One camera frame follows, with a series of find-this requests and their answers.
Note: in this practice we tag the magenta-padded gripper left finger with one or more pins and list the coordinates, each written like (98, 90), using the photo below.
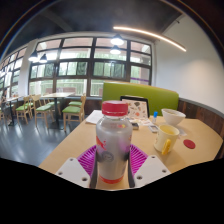
(86, 161)

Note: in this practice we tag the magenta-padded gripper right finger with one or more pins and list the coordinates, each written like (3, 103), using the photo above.
(138, 160)

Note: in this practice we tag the clear bottle with red cap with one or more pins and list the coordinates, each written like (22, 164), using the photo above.
(113, 143)

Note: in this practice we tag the small dark box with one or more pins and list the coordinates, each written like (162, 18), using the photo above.
(135, 125)

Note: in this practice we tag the printed sticker sheet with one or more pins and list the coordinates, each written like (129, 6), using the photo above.
(144, 121)

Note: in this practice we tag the white paper sheet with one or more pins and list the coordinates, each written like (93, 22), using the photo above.
(95, 117)

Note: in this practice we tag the small blue-capped white tube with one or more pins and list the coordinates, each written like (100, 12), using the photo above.
(155, 116)

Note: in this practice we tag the black tablet with sticker picture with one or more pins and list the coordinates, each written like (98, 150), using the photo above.
(137, 108)

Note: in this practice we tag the flat round red coaster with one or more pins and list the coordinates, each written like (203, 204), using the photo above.
(189, 144)

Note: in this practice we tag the group of green-seated wooden chairs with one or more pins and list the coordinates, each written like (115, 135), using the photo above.
(71, 109)

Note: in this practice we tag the white bowl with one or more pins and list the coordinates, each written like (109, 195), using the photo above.
(173, 117)

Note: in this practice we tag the wooden dining table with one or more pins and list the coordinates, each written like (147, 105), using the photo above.
(56, 95)
(15, 98)

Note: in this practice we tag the group of pendant ceiling lamps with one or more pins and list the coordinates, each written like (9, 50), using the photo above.
(117, 40)

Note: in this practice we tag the long curved ceiling light strip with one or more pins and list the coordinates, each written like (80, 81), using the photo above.
(150, 34)

